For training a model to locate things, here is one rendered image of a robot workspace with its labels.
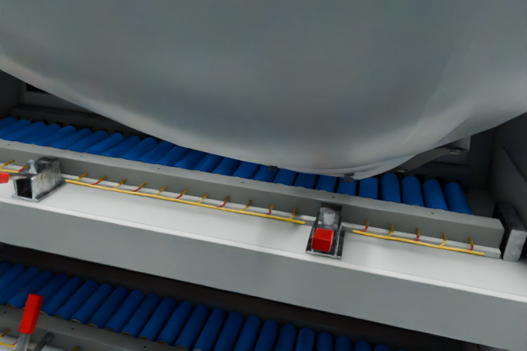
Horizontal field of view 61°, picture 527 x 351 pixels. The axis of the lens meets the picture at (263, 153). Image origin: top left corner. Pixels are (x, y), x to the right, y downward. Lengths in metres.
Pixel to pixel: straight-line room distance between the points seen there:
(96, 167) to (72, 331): 0.18
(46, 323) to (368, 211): 0.35
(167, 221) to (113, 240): 0.05
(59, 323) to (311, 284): 0.29
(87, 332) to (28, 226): 0.14
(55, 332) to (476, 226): 0.42
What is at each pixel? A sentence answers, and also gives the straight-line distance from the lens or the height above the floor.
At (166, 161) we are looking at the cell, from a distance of 0.46.
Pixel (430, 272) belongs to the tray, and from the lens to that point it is 0.37.
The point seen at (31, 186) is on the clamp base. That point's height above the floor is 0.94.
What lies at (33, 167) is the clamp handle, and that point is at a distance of 0.45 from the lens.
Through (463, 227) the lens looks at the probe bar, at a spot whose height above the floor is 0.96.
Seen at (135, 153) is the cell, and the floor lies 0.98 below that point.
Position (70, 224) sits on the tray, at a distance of 0.43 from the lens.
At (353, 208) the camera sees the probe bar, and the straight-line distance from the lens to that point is 0.39.
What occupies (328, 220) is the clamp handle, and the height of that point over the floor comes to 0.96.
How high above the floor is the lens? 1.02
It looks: 3 degrees down
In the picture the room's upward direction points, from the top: 8 degrees clockwise
